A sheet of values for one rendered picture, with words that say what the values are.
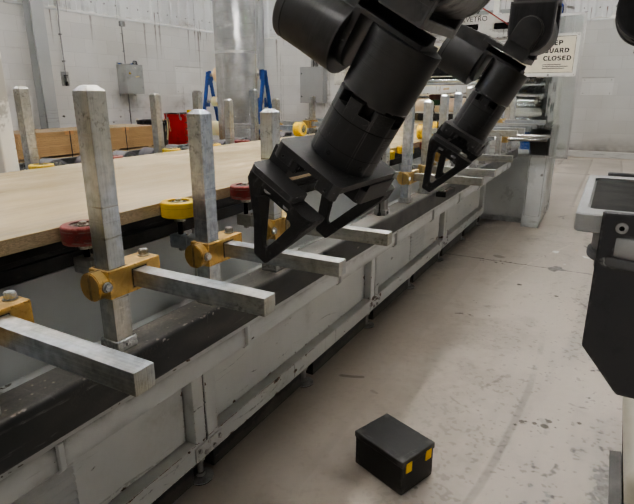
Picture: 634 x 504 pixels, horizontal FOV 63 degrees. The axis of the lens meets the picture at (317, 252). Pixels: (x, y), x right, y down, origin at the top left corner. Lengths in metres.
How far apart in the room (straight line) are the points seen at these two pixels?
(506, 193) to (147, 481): 4.22
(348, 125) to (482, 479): 1.53
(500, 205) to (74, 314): 4.40
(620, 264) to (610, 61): 10.74
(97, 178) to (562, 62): 4.31
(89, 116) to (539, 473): 1.61
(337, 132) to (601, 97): 10.81
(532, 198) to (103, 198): 4.36
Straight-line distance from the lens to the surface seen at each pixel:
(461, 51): 0.82
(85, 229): 1.02
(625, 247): 0.48
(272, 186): 0.40
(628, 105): 11.18
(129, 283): 0.96
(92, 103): 0.90
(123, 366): 0.63
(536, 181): 4.94
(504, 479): 1.84
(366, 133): 0.40
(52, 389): 0.92
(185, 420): 1.62
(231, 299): 0.82
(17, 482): 1.00
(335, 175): 0.40
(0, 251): 1.03
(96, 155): 0.90
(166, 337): 1.04
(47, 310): 1.16
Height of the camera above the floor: 1.14
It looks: 17 degrees down
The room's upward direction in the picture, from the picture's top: straight up
